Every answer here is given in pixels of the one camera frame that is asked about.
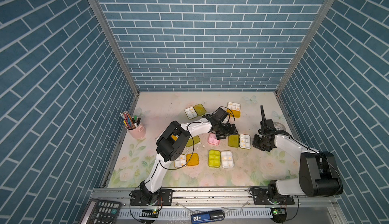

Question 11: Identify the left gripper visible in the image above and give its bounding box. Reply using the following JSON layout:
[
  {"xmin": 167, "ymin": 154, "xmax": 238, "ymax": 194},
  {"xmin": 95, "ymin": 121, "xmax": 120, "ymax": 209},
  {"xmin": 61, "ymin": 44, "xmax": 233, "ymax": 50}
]
[{"xmin": 214, "ymin": 123, "xmax": 239, "ymax": 140}]

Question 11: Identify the pink pillbox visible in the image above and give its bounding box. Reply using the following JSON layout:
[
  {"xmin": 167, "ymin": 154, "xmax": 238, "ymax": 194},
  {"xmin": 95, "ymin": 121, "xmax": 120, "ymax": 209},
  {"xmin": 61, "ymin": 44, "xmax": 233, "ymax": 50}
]
[{"xmin": 208, "ymin": 133, "xmax": 220, "ymax": 146}]

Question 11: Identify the green pillbox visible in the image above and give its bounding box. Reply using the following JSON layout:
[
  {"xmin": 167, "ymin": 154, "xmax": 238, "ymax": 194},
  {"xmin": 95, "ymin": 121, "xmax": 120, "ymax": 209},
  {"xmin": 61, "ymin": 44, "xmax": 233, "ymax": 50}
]
[
  {"xmin": 208, "ymin": 150, "xmax": 221, "ymax": 168},
  {"xmin": 228, "ymin": 134, "xmax": 251, "ymax": 150},
  {"xmin": 184, "ymin": 104, "xmax": 207, "ymax": 119},
  {"xmin": 186, "ymin": 136, "xmax": 201, "ymax": 147}
]

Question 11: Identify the orange pillbox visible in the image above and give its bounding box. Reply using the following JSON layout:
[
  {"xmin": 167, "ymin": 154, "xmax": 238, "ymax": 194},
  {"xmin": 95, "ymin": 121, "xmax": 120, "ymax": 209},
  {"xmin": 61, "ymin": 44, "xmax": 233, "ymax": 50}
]
[
  {"xmin": 170, "ymin": 135, "xmax": 178, "ymax": 141},
  {"xmin": 226, "ymin": 102, "xmax": 241, "ymax": 118},
  {"xmin": 174, "ymin": 153, "xmax": 199, "ymax": 168}
]

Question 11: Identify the clear pillbox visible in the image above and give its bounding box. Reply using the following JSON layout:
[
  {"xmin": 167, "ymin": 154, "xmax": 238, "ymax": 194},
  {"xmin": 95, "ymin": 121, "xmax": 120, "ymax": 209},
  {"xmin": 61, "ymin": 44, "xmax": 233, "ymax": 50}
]
[{"xmin": 221, "ymin": 151, "xmax": 235, "ymax": 169}]

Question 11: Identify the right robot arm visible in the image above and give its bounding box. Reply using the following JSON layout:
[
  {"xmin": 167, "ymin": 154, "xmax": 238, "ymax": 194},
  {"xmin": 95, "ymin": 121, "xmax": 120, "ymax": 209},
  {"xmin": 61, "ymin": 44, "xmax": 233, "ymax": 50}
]
[{"xmin": 253, "ymin": 119, "xmax": 343, "ymax": 204}]

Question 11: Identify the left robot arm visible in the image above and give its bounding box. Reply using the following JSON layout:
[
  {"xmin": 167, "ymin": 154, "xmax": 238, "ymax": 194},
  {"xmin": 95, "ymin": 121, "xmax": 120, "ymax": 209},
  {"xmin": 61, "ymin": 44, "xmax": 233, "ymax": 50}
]
[{"xmin": 139, "ymin": 118, "xmax": 239, "ymax": 205}]

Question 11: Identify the clear tape roll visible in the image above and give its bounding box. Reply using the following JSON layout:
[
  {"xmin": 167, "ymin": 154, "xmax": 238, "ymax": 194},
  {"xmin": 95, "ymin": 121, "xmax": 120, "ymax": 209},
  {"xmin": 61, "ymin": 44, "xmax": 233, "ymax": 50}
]
[{"xmin": 274, "ymin": 122, "xmax": 286, "ymax": 131}]

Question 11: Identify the right circuit board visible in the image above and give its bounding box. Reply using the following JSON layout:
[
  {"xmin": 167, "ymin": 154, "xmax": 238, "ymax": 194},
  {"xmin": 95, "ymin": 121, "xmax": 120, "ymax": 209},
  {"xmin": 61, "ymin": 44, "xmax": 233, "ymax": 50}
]
[{"xmin": 270, "ymin": 208, "xmax": 287, "ymax": 224}]

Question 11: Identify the circuit board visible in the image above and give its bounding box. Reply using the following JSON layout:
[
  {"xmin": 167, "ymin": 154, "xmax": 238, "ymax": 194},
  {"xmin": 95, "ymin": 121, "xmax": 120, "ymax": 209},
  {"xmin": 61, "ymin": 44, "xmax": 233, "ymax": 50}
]
[
  {"xmin": 139, "ymin": 209, "xmax": 160, "ymax": 221},
  {"xmin": 270, "ymin": 208, "xmax": 287, "ymax": 224}
]

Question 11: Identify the pink pen cup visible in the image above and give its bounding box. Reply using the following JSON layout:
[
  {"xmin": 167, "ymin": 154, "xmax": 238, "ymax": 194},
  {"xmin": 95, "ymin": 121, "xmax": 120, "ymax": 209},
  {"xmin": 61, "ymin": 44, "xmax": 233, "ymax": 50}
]
[{"xmin": 127, "ymin": 124, "xmax": 146, "ymax": 140}]

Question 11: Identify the blue black usb device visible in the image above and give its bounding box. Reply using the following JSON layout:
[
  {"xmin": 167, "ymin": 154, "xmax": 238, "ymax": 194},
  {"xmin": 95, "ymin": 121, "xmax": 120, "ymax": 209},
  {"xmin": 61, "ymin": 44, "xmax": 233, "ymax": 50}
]
[{"xmin": 190, "ymin": 210, "xmax": 225, "ymax": 224}]

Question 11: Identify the coloured pens bundle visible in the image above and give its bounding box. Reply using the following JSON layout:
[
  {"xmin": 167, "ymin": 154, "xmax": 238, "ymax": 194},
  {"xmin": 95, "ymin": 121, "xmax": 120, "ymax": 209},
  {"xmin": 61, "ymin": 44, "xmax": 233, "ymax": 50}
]
[{"xmin": 120, "ymin": 111, "xmax": 141, "ymax": 130}]

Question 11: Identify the left circuit board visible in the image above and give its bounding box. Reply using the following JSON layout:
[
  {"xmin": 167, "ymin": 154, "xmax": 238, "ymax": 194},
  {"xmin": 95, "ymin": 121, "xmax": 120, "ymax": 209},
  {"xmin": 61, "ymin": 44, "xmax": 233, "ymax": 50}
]
[{"xmin": 139, "ymin": 209, "xmax": 160, "ymax": 221}]

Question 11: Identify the black calculator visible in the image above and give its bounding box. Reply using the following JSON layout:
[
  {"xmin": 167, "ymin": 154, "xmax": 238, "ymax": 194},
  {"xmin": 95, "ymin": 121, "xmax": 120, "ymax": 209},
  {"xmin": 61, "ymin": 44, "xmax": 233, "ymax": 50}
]
[{"xmin": 78, "ymin": 199, "xmax": 122, "ymax": 224}]

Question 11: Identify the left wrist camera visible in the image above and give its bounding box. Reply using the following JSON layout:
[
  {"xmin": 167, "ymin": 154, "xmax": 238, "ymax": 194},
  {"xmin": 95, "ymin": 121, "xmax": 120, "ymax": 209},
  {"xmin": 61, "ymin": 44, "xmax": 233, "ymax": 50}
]
[{"xmin": 211, "ymin": 107, "xmax": 230, "ymax": 124}]

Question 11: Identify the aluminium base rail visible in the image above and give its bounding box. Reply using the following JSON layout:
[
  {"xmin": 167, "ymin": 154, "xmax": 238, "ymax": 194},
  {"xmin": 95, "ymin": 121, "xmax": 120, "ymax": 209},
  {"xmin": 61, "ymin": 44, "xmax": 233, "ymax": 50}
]
[{"xmin": 91, "ymin": 187, "xmax": 338, "ymax": 208}]

